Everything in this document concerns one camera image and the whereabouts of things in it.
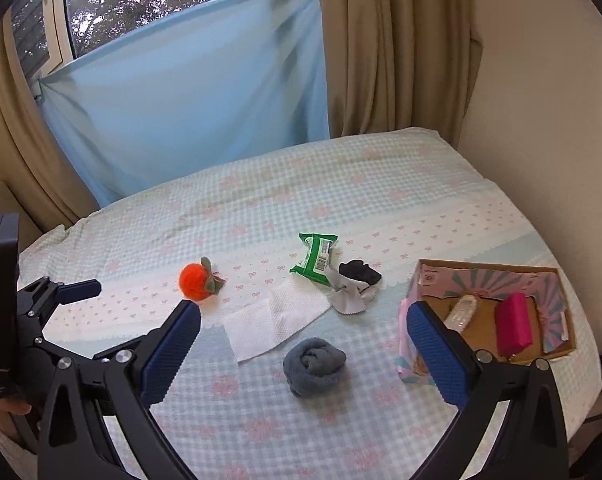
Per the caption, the window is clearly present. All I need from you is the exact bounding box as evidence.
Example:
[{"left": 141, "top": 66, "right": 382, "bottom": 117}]
[{"left": 11, "top": 0, "right": 314, "bottom": 78}]

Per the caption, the person's left hand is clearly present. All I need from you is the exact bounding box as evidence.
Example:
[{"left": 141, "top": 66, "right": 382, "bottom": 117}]
[{"left": 0, "top": 397, "right": 33, "bottom": 436}]

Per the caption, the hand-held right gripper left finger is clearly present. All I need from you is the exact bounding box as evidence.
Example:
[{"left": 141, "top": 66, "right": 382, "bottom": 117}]
[{"left": 37, "top": 299, "right": 202, "bottom": 480}]

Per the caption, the orange plush fruit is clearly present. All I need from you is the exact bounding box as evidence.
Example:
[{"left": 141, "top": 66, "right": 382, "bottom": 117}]
[{"left": 178, "top": 256, "right": 227, "bottom": 303}]

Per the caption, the bed with checked sheet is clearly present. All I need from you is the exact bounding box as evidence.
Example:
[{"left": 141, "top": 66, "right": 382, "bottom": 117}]
[{"left": 16, "top": 126, "right": 602, "bottom": 480}]

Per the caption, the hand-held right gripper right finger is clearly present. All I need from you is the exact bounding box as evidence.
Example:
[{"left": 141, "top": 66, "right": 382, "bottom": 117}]
[{"left": 406, "top": 301, "right": 569, "bottom": 480}]

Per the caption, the grey towel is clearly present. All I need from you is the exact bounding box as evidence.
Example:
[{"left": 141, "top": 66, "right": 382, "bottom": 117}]
[{"left": 283, "top": 338, "right": 348, "bottom": 399}]

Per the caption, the clear plastic bottle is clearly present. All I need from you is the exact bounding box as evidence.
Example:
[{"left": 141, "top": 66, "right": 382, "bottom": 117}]
[{"left": 443, "top": 295, "right": 479, "bottom": 333}]

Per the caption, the white paper towel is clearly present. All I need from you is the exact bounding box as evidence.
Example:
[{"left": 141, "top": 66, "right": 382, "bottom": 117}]
[{"left": 222, "top": 280, "right": 334, "bottom": 363}]

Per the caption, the patterned cardboard box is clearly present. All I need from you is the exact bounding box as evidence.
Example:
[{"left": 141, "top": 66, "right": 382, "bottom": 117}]
[{"left": 396, "top": 258, "right": 578, "bottom": 386}]

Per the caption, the beige curtain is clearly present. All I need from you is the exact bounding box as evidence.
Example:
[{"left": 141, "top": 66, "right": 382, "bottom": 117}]
[
  {"left": 0, "top": 20, "right": 102, "bottom": 236},
  {"left": 311, "top": 0, "right": 484, "bottom": 143}
]

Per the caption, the light grey cloth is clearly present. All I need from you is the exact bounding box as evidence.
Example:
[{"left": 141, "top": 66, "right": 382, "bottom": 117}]
[{"left": 325, "top": 265, "right": 379, "bottom": 314}]

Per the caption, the light blue hanging cloth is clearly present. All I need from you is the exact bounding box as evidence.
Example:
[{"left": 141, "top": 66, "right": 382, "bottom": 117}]
[{"left": 34, "top": 0, "right": 332, "bottom": 211}]

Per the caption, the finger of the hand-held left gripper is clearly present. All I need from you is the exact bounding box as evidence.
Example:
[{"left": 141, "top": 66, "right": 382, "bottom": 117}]
[{"left": 16, "top": 276, "right": 102, "bottom": 333}]

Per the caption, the green wipes packet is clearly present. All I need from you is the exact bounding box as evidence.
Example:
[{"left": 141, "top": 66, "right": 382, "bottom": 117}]
[{"left": 289, "top": 232, "right": 340, "bottom": 287}]

